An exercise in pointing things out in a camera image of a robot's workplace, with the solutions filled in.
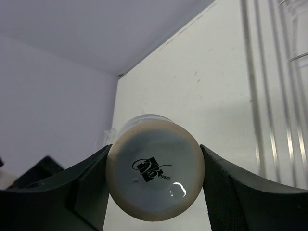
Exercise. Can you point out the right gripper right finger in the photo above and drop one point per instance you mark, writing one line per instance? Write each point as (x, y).
(239, 200)

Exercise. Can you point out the wire dish rack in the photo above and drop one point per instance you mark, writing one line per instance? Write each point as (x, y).
(278, 94)

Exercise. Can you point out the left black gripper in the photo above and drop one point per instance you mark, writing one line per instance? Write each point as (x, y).
(45, 168)

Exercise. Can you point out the clear glass rack back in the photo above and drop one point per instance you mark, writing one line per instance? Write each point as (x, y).
(296, 13)

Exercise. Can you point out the clear glass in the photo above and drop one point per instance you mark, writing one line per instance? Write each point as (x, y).
(109, 136)

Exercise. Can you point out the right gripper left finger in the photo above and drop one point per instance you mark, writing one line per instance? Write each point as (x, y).
(73, 200)

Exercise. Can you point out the white ceramic footed cup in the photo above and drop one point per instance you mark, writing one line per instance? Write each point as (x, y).
(155, 169)

